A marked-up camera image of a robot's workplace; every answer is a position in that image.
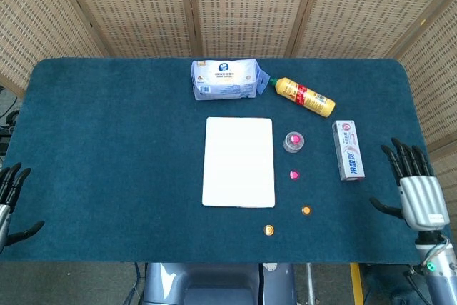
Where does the white magnetic board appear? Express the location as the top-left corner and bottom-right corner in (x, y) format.
(201, 116), (276, 209)

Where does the woven folding screen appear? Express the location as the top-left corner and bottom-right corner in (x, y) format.
(0, 0), (457, 191)

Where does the white toothpaste box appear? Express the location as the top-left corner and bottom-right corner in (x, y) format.
(331, 120), (366, 182)

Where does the blue tissue pack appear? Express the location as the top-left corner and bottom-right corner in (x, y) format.
(191, 58), (271, 101)

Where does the black cable bundle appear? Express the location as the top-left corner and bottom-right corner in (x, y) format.
(0, 86), (22, 156)

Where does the grey blue robot torso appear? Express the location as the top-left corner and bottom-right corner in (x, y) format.
(141, 262), (297, 305)

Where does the yellow bottle green cap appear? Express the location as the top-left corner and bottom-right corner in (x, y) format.
(270, 76), (337, 119)

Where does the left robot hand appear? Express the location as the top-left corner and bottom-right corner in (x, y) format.
(0, 162), (46, 249)

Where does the yellow floor tape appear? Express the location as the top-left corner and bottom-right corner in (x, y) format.
(350, 262), (366, 305)

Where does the teal table mat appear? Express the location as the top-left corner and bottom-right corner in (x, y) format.
(0, 57), (455, 264)

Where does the clear plastic jar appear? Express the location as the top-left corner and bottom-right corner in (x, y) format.
(283, 131), (306, 154)

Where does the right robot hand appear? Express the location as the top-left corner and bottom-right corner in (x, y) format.
(369, 137), (451, 231)

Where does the grey metal table leg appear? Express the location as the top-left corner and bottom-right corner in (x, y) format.
(305, 262), (318, 305)

